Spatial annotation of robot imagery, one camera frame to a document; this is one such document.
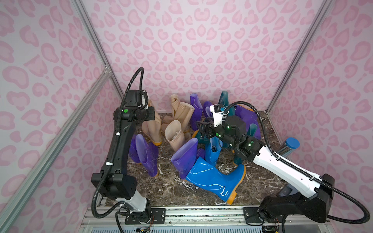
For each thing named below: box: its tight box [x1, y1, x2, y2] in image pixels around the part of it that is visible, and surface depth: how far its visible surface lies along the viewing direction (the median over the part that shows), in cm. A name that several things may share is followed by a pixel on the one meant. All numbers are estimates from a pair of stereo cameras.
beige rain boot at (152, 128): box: [141, 99, 163, 146], surface depth 87 cm
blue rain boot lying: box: [185, 156, 247, 205], surface depth 80 cm
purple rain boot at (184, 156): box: [170, 137, 199, 180], surface depth 72 cm
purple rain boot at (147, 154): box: [135, 133, 159, 178], surface depth 72 cm
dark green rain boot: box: [218, 90, 236, 117], surface depth 97 cm
